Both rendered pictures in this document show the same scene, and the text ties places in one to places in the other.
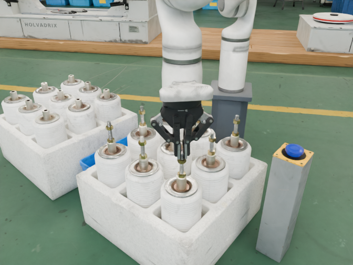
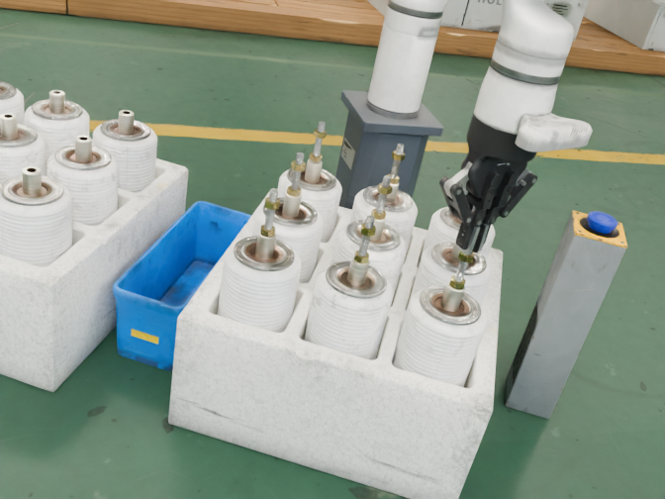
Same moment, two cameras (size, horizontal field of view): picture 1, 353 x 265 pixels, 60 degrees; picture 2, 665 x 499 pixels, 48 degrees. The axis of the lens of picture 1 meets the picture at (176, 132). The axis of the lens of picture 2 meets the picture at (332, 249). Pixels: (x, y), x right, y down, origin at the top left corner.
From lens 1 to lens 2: 52 cm
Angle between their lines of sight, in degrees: 28
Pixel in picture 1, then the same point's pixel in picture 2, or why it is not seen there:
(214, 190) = not seen: hidden behind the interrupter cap
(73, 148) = (97, 259)
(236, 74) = (416, 82)
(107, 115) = (134, 175)
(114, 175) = (279, 305)
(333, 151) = (523, 221)
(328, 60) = not seen: hidden behind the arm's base
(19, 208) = not seen: outside the picture
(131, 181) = (347, 310)
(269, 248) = (533, 398)
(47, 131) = (47, 222)
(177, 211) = (457, 350)
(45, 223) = (75, 445)
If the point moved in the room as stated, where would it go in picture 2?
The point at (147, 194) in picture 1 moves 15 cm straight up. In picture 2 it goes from (374, 331) to (402, 225)
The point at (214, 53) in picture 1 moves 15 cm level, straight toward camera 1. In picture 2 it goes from (199, 13) to (207, 27)
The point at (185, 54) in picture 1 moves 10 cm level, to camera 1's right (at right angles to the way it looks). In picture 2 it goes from (556, 68) to (629, 70)
